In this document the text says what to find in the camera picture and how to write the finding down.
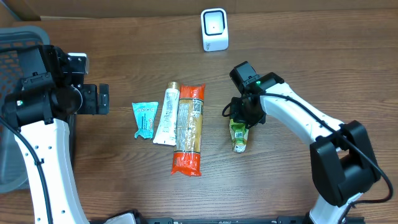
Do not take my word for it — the green snack pouch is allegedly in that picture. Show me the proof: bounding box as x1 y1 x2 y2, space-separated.
229 119 249 153

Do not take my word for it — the teal snack packet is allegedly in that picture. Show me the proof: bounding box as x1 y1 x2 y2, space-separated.
132 101 159 139

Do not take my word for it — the orange spaghetti packet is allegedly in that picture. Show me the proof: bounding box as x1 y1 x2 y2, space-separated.
171 84 205 176

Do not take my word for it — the white tube gold cap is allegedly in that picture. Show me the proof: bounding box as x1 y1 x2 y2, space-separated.
153 82 180 146

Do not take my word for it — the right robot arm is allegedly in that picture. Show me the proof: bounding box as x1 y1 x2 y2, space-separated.
226 62 381 223

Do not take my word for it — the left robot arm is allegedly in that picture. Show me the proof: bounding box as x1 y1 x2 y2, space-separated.
1 45 109 223

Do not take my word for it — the white barcode scanner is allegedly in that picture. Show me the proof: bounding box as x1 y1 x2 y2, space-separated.
200 8 229 52

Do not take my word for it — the grey plastic shopping basket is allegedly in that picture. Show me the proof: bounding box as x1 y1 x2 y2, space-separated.
0 25 77 194

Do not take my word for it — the brown cardboard backdrop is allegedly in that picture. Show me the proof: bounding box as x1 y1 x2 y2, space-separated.
3 0 397 21

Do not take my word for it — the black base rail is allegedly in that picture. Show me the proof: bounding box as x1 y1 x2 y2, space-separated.
144 216 309 224

